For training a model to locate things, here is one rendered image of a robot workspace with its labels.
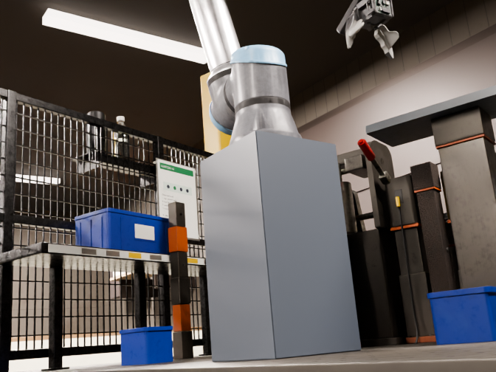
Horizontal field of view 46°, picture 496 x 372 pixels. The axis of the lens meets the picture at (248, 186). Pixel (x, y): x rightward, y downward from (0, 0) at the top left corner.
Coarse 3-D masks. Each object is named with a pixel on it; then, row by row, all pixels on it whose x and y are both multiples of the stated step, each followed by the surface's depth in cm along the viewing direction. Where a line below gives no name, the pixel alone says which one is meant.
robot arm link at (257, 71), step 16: (240, 48) 121; (256, 48) 119; (272, 48) 120; (240, 64) 119; (256, 64) 117; (272, 64) 118; (240, 80) 118; (256, 80) 117; (272, 80) 117; (224, 96) 127; (240, 96) 118; (256, 96) 116; (272, 96) 116; (288, 96) 120
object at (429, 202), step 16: (416, 176) 135; (432, 176) 133; (416, 192) 135; (432, 192) 133; (432, 208) 132; (432, 224) 131; (432, 240) 131; (432, 256) 130; (448, 256) 130; (432, 272) 130; (448, 272) 128; (432, 288) 129; (448, 288) 127
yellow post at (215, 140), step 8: (208, 96) 276; (208, 104) 275; (208, 112) 274; (208, 120) 274; (208, 128) 273; (216, 128) 269; (208, 136) 272; (216, 136) 269; (224, 136) 270; (208, 144) 271; (216, 144) 268; (224, 144) 269; (216, 152) 267
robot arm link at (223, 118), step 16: (192, 0) 138; (208, 0) 136; (224, 0) 138; (208, 16) 135; (224, 16) 136; (208, 32) 135; (224, 32) 134; (208, 48) 135; (224, 48) 134; (208, 64) 136; (224, 64) 133; (208, 80) 134; (224, 80) 131; (224, 112) 130; (224, 128) 135
